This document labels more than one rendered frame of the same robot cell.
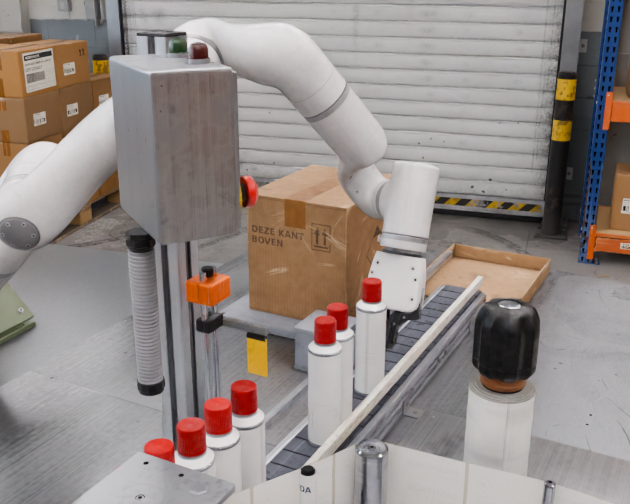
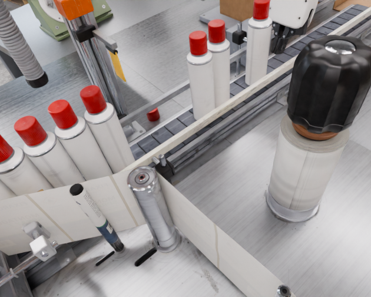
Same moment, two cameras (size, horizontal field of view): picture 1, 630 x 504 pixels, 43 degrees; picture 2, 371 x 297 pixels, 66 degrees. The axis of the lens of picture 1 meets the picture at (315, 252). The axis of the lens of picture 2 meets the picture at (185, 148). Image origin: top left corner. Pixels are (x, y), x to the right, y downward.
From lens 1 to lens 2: 71 cm
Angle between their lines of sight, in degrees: 38
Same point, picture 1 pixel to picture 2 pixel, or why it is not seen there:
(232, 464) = (78, 148)
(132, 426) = (121, 82)
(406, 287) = (297, 7)
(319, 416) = (195, 104)
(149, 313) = not seen: outside the picture
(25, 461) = (64, 95)
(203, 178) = not seen: outside the picture
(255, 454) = (106, 139)
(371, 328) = (255, 40)
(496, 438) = (292, 172)
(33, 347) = (105, 28)
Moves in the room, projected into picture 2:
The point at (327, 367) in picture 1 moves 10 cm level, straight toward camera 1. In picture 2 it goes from (196, 72) to (175, 105)
